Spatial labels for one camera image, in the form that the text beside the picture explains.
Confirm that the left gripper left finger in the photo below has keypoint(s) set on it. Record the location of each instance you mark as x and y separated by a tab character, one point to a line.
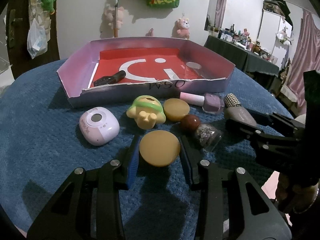
87	205

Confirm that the white plastic bag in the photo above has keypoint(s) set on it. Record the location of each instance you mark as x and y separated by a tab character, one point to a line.
37	40

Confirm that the pink plush on wall left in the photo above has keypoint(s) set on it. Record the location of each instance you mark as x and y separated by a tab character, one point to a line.
109	15

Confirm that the green yellow toy figure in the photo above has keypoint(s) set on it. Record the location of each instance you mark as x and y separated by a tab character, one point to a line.
147	112

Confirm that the pink plush on wall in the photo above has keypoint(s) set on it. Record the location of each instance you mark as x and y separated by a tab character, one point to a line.
183	28
109	15

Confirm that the blue textured table cloth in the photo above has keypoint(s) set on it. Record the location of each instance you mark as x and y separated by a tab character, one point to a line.
41	144

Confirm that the purple nail polish bottle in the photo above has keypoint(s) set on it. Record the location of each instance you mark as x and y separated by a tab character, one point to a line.
210	103

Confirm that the tan round puff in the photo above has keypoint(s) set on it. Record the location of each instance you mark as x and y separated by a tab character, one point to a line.
175	109
159	148

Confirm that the white pink earbud case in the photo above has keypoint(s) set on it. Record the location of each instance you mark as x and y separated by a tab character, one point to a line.
99	126

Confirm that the white cabinet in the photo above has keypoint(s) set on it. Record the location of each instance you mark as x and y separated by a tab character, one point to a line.
275	37

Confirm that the pink plush on wall right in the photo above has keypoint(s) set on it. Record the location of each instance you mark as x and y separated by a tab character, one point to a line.
183	28

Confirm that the orange handled stick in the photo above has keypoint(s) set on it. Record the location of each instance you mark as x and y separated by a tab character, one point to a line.
115	27

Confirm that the tan round puff back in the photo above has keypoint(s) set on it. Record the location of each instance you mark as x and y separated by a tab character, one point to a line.
175	109

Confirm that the dark green side table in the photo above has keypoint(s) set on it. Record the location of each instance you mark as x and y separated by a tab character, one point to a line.
244	60

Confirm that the dark wooden door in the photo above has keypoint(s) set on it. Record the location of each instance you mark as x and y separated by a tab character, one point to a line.
17	27

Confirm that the silver studded cap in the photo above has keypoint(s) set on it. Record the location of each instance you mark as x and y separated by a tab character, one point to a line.
231	100

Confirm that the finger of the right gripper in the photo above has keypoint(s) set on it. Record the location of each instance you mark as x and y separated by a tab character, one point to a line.
276	120
240	132

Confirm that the purple cardboard tray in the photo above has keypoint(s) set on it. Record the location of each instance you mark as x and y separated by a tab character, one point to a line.
77	70

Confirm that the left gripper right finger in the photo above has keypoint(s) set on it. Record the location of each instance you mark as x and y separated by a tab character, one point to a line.
251	214

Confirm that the tan round puff front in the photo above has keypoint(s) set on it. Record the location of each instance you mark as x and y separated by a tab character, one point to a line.
159	148

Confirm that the pink curtain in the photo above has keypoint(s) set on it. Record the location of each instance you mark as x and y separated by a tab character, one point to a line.
306	58

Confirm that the glitter jar with brown lid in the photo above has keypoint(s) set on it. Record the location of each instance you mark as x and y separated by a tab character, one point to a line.
206	134

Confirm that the small pink wall hook toy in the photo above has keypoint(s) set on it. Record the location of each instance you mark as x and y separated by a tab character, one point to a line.
150	33

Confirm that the clear glass cup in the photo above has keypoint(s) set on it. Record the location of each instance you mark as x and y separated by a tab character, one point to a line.
200	71

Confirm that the green plush on door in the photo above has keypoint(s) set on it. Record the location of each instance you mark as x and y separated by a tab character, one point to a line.
48	5

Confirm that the beige hanging organizer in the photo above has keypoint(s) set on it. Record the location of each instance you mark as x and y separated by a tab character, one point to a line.
43	17

